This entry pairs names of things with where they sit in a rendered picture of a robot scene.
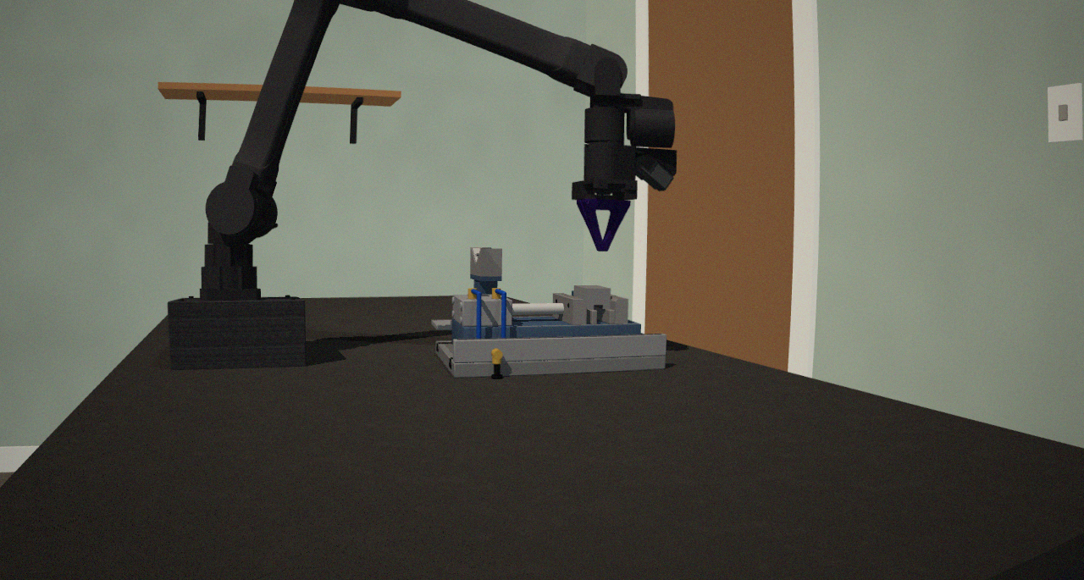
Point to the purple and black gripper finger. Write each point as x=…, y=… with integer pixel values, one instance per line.
x=581, y=209
x=591, y=205

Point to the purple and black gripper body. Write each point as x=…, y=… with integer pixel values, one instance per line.
x=597, y=174

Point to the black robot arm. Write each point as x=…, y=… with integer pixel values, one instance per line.
x=238, y=207

